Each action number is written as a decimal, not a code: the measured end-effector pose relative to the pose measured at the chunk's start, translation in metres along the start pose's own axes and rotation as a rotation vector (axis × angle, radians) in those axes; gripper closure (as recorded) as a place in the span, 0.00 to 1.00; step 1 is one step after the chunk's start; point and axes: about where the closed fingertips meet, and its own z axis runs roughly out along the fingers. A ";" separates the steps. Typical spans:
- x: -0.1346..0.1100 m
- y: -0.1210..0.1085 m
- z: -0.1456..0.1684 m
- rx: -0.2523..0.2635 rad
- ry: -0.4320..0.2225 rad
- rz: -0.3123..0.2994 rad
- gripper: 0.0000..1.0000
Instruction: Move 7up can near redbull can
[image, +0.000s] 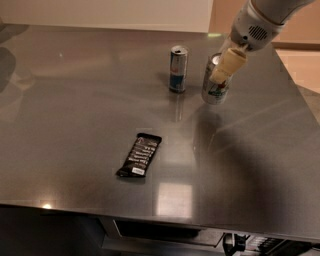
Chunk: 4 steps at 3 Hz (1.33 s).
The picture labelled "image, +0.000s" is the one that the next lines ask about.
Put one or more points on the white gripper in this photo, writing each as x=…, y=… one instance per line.
x=250, y=29

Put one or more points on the blue silver redbull can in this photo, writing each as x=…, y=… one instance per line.
x=178, y=68

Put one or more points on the grey drawer under table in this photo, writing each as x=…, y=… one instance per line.
x=159, y=238

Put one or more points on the black snack bar wrapper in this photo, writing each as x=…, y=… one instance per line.
x=140, y=156

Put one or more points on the silver green 7up can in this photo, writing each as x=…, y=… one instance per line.
x=212, y=92

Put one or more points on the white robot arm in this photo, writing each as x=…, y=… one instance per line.
x=277, y=11

